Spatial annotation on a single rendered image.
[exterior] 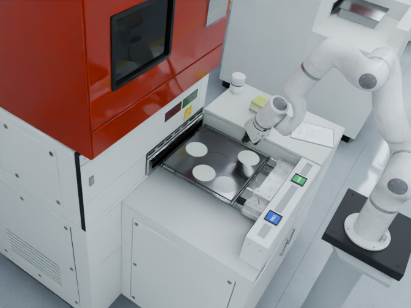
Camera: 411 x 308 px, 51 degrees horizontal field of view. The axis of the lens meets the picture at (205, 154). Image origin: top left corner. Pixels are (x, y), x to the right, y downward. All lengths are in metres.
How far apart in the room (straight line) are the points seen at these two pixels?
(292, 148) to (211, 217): 0.50
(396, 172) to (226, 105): 0.92
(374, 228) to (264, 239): 0.46
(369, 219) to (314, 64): 0.65
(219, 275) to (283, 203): 0.38
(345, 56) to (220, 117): 0.79
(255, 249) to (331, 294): 0.65
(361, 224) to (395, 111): 0.52
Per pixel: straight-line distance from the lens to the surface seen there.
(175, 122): 1.89
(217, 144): 2.01
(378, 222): 1.80
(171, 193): 1.86
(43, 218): 1.93
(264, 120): 1.74
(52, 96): 1.37
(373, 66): 1.44
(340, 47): 1.51
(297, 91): 1.62
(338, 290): 2.12
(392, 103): 1.55
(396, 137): 1.59
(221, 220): 1.79
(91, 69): 1.21
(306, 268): 2.80
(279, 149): 2.00
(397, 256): 1.91
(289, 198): 1.77
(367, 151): 3.83
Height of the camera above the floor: 2.19
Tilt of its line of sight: 42 degrees down
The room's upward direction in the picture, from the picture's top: 10 degrees clockwise
